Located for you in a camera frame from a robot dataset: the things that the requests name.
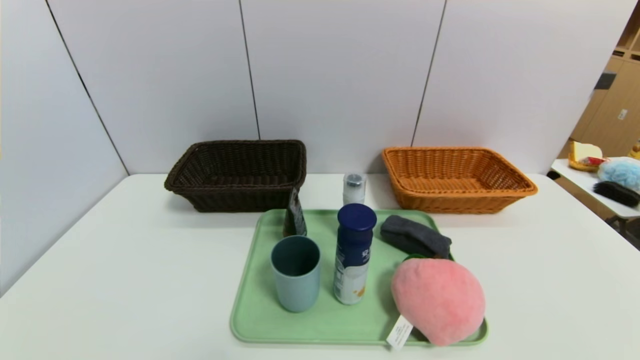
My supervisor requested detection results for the white bottle with blue cap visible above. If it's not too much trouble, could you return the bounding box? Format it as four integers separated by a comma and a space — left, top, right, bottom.
333, 203, 378, 306

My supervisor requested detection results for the dark grey towel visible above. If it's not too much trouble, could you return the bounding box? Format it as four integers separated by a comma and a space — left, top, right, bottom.
380, 215, 453, 260

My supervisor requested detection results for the blue-grey plastic cup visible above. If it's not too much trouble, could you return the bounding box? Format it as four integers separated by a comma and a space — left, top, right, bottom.
270, 235, 322, 314

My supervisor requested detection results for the pink plush peach toy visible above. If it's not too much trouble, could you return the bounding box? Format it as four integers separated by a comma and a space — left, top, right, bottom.
386, 254, 486, 351

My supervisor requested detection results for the dark brown wicker basket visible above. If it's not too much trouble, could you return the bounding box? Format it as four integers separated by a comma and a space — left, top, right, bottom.
164, 139, 307, 213

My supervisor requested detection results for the orange wicker basket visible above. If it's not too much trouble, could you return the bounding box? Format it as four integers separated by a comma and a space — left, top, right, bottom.
382, 146, 539, 215

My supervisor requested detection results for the small white bottle silver cap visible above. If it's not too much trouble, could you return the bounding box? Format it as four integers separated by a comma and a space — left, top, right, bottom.
342, 172, 367, 206

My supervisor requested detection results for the light green plastic tray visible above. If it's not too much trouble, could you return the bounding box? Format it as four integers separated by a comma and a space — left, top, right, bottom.
230, 208, 489, 347

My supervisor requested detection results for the white side table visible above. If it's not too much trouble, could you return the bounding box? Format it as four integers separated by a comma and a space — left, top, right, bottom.
551, 158, 640, 219

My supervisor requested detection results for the yellow bowl with snacks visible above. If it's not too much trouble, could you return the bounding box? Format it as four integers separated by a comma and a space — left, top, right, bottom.
568, 141, 604, 173

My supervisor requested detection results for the black brush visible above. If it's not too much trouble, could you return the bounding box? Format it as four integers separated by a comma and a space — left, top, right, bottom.
593, 181, 640, 208

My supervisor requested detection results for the light wooden cabinet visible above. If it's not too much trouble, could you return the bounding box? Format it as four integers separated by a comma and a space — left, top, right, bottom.
557, 5, 640, 160

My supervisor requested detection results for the light blue fluffy sponge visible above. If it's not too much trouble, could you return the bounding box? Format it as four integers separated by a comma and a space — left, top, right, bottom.
598, 157, 640, 192

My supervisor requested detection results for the black table leg frame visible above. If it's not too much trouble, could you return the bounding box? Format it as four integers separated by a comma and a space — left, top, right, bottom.
606, 215, 640, 250

